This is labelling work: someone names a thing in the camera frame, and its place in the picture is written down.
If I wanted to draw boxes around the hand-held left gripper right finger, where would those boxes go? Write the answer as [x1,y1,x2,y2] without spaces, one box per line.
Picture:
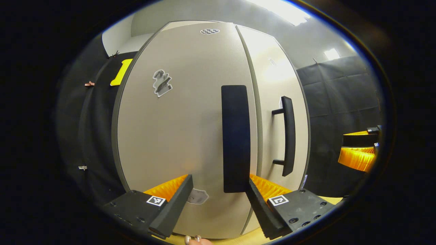
[245,174,337,240]

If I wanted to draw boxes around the long ceiling light panel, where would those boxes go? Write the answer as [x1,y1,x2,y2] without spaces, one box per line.
[248,0,311,27]

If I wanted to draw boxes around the grey cabinet door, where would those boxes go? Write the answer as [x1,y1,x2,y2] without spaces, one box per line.
[234,24,311,236]
[112,21,263,239]

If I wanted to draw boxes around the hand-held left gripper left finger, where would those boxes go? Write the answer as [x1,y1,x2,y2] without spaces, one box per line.
[103,174,194,239]

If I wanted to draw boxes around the small ceiling light panel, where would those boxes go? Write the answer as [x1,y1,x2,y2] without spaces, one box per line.
[323,48,341,61]

